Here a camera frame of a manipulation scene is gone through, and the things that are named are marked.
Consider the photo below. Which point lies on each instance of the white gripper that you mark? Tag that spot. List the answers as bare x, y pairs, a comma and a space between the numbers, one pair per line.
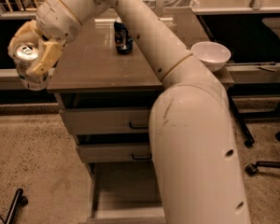
58, 21

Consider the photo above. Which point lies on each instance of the silver 7up can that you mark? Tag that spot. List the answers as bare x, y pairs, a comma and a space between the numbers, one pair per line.
25, 55

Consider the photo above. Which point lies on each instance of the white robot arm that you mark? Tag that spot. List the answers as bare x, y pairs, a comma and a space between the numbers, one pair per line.
190, 130

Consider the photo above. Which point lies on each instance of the grey drawer cabinet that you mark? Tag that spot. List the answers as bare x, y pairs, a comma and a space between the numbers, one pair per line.
92, 75

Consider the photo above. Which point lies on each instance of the blue pepsi can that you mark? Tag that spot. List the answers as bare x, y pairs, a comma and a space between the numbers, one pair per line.
123, 39

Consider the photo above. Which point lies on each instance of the top grey drawer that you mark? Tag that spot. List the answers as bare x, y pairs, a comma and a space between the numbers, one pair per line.
105, 120

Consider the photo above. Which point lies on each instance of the grey drawer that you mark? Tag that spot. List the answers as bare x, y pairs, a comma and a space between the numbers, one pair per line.
125, 193
105, 120
114, 152

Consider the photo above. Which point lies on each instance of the middle grey drawer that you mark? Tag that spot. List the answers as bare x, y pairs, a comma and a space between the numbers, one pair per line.
114, 152

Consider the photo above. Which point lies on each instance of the bottom grey drawer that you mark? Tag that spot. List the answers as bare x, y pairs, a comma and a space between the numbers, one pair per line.
125, 193

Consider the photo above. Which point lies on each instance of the black chair leg left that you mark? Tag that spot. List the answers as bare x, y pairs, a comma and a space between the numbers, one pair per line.
19, 200

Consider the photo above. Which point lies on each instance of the white ceramic bowl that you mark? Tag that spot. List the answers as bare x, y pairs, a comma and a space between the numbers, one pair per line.
212, 54

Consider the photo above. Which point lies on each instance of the black caster leg right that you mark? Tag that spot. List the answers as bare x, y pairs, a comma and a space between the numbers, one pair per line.
253, 168

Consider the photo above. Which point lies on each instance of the white wire basket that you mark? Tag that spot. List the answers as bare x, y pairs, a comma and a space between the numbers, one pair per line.
172, 3

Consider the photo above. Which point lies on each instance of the black table frame leg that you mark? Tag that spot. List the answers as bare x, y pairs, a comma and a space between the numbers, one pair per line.
249, 140

